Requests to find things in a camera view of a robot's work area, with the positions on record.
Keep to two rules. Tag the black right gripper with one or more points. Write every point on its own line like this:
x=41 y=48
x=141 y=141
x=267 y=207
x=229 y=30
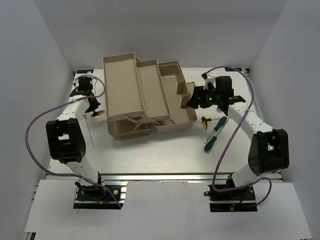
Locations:
x=199 y=91

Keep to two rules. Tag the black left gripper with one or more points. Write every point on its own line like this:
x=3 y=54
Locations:
x=94 y=106

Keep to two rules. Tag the beige plastic toolbox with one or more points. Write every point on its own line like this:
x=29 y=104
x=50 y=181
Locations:
x=141 y=94

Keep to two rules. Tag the yellow black T-handle hex key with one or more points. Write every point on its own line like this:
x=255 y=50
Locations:
x=93 y=113

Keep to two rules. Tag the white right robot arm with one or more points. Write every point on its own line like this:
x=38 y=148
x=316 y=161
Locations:
x=269 y=148

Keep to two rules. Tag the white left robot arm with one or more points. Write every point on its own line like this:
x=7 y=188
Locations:
x=65 y=138

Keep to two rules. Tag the small green screwdriver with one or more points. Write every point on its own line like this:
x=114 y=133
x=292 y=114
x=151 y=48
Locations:
x=219 y=124

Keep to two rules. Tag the blue label sticker left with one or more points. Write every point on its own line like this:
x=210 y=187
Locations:
x=84 y=71

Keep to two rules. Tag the blue label sticker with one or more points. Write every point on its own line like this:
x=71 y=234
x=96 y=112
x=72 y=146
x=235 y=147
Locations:
x=233 y=69
x=84 y=71

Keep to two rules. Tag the large green screwdriver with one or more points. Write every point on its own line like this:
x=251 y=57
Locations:
x=208 y=144

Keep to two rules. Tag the blue label sticker right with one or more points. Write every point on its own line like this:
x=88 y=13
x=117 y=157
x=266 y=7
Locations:
x=233 y=69

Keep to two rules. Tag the long yellow black T-handle key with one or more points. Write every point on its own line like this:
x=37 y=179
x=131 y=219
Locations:
x=89 y=132

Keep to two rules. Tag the yellow black T-handle key right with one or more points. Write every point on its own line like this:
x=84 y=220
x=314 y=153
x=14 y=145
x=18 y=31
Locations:
x=205 y=121

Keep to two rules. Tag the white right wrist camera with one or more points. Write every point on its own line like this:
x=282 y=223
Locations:
x=209 y=80

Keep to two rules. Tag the aluminium table front rail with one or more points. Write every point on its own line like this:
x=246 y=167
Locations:
x=163 y=177

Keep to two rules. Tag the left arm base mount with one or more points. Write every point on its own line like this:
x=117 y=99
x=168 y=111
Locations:
x=97 y=198

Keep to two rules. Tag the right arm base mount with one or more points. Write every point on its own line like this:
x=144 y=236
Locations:
x=235 y=201

